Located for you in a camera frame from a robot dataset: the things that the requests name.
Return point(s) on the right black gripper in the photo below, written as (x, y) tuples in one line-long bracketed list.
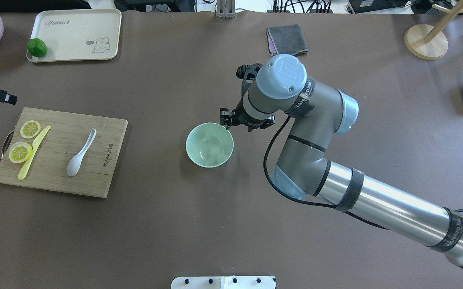
[(242, 117)]

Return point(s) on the light green bowl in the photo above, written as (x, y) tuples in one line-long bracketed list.
[(209, 145)]

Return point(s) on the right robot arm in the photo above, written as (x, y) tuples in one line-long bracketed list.
[(304, 174)]

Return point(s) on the white plastic spoon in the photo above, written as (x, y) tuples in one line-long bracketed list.
[(75, 163)]

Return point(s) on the lemon slice upper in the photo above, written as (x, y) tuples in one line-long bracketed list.
[(30, 129)]

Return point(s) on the lemon slice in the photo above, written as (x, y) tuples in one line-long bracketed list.
[(20, 152), (30, 129)]

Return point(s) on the yellow plastic knife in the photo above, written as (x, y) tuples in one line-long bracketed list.
[(35, 146)]

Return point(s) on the lemon slice lower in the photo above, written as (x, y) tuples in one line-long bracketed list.
[(20, 152)]

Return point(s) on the green lime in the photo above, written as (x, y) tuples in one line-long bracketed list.
[(37, 47)]

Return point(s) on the wooden cutting board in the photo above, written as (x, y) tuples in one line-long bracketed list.
[(67, 135)]

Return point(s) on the cream rabbit tray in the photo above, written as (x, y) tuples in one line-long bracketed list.
[(77, 35)]

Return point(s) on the grey folded cloth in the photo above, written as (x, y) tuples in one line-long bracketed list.
[(287, 39)]

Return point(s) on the wooden mug tree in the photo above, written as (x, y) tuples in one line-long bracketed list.
[(428, 42)]

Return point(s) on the aluminium frame post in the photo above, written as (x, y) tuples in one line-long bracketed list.
[(225, 9)]

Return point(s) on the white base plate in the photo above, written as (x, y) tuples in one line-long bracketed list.
[(224, 282)]

